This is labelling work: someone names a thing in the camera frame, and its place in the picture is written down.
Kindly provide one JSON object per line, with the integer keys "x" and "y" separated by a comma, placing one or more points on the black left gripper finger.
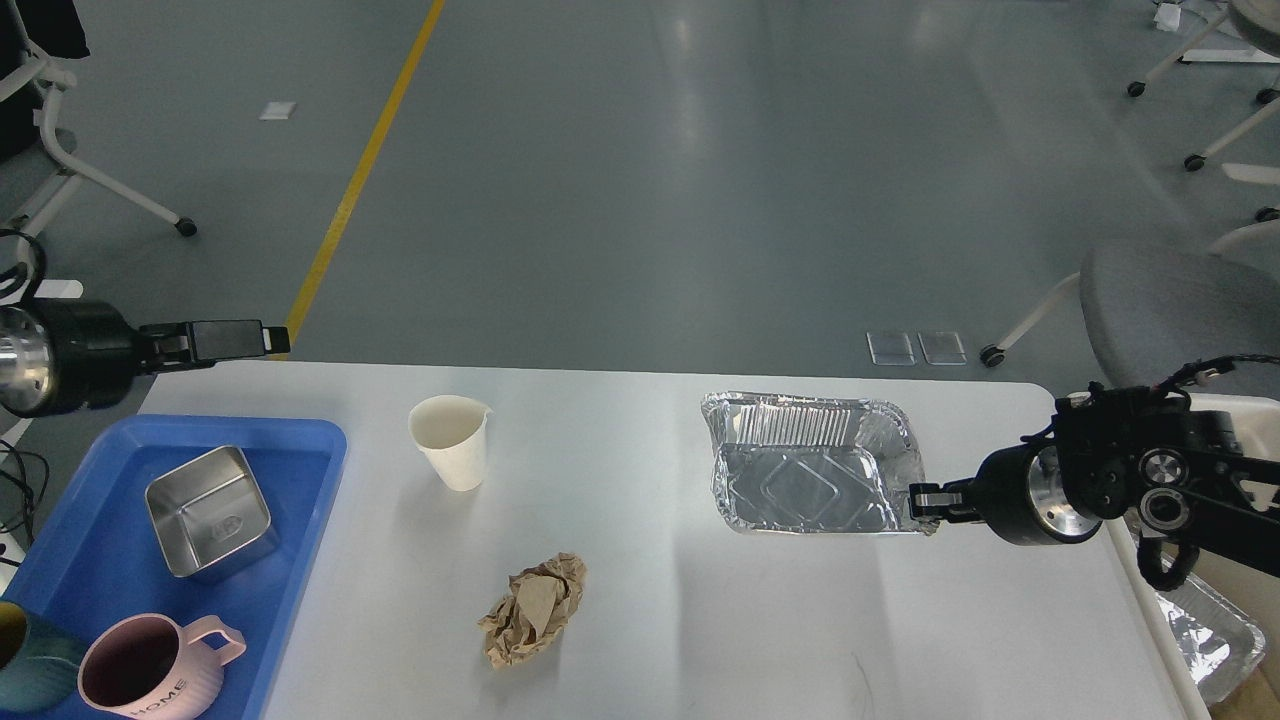
{"x": 182, "y": 346}

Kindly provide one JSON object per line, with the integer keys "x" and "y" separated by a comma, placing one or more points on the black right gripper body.
{"x": 1020, "y": 495}

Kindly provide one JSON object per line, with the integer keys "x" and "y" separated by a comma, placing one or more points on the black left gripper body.
{"x": 61, "y": 355}

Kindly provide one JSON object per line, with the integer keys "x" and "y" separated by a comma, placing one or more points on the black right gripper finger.
{"x": 957, "y": 513}
{"x": 959, "y": 492}

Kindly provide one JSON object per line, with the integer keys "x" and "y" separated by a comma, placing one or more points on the steel rectangular container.
{"x": 210, "y": 517}

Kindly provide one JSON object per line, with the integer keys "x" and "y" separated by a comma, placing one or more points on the aluminium foil tray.
{"x": 804, "y": 465}

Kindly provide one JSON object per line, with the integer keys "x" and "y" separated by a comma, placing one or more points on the white paper cup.
{"x": 450, "y": 431}

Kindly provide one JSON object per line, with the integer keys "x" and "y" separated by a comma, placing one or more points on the pink mug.
{"x": 151, "y": 667}

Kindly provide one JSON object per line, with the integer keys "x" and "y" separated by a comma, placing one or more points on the brown paper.
{"x": 535, "y": 610}

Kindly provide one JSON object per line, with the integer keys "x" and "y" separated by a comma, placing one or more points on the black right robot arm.
{"x": 1109, "y": 451}

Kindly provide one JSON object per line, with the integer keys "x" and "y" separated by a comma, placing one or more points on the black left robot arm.
{"x": 60, "y": 356}

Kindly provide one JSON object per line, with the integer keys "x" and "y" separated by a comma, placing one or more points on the white plastic bin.
{"x": 1255, "y": 424}

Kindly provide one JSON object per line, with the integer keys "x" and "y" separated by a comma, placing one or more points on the floor outlet plate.
{"x": 942, "y": 348}
{"x": 891, "y": 348}

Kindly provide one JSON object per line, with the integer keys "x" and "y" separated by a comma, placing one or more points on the blue plastic tray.
{"x": 97, "y": 561}

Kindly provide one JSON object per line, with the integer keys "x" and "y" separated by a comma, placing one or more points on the grey office chair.
{"x": 1149, "y": 310}

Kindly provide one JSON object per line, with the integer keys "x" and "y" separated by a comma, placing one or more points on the teal mug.
{"x": 40, "y": 661}

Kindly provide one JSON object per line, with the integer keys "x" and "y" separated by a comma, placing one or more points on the white chair left background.
{"x": 39, "y": 72}

